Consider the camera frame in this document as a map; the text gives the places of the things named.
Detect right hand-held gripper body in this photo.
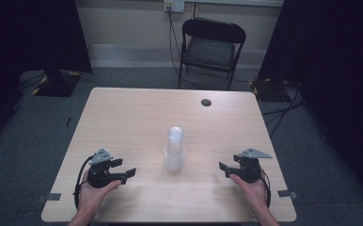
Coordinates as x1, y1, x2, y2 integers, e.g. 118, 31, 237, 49
232, 147, 274, 185

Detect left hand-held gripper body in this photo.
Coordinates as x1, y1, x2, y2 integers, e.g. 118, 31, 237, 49
87, 148, 123, 189

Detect stack of clear plastic cups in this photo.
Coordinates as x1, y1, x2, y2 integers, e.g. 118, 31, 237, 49
163, 125, 186, 173

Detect person's left hand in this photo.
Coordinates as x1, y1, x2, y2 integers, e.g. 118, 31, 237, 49
77, 170, 123, 218

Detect person's right hand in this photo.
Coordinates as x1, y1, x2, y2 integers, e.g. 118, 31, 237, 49
229, 173, 269, 212

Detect grey tape strip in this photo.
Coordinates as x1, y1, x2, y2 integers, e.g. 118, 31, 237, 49
36, 192, 62, 203
276, 189, 298, 200

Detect black stand base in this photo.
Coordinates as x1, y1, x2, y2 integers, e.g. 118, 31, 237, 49
31, 69, 83, 98
249, 75, 293, 104

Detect black folding chair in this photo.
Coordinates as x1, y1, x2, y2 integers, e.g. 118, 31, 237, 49
177, 17, 247, 91

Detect black curtain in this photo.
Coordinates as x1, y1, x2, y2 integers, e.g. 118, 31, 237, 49
0, 0, 93, 149
257, 0, 363, 211

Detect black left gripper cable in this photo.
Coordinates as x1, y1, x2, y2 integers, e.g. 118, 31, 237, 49
73, 154, 95, 210

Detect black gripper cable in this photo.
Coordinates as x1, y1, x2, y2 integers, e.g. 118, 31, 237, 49
259, 168, 273, 209
73, 154, 95, 210

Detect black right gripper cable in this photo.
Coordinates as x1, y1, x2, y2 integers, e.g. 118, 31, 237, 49
259, 168, 273, 209

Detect black floor cables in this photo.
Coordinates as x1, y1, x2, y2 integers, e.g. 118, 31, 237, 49
260, 82, 306, 139

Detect white wall socket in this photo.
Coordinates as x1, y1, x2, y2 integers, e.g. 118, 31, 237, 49
163, 0, 186, 14

